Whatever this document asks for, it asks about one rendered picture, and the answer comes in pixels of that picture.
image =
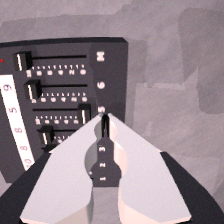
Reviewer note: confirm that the dark grey lighting desk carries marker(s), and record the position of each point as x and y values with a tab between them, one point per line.
66	78

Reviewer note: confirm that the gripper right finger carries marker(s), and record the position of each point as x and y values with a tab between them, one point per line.
155	188

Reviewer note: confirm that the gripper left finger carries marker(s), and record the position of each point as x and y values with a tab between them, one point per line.
56	188

